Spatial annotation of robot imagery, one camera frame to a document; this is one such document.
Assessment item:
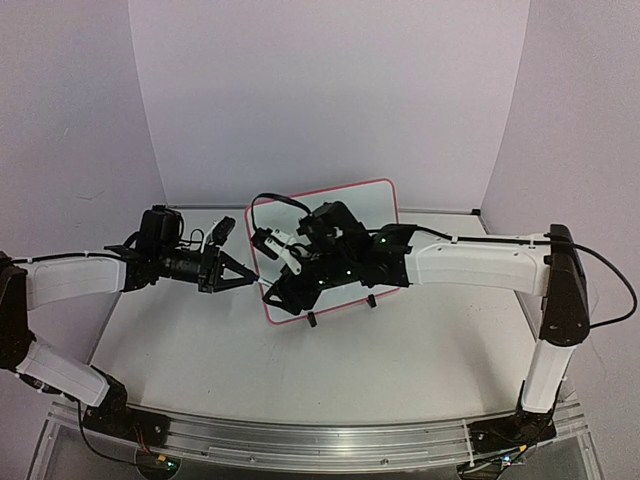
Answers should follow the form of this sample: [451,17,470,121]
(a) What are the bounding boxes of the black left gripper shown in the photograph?
[155,242,255,292]

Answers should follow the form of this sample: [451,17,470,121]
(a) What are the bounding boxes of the white whiteboard marker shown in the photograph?
[257,277,272,288]

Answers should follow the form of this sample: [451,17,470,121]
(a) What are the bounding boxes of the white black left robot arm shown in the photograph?
[1,205,258,436]

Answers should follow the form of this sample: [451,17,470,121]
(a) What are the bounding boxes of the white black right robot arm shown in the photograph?
[251,214,588,425]

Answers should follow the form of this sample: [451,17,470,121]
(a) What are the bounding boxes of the pink framed whiteboard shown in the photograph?
[245,178,399,316]

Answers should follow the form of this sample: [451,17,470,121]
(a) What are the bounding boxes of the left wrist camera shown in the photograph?
[202,216,236,246]

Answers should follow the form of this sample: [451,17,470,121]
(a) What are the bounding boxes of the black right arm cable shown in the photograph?
[251,193,640,331]

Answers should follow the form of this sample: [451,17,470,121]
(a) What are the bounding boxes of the wire whiteboard stand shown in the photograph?
[307,294,377,328]

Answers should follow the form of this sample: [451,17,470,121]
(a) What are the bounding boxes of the aluminium table edge rail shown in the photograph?
[166,203,482,217]

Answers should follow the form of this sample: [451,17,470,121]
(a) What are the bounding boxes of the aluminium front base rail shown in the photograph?
[62,401,588,474]

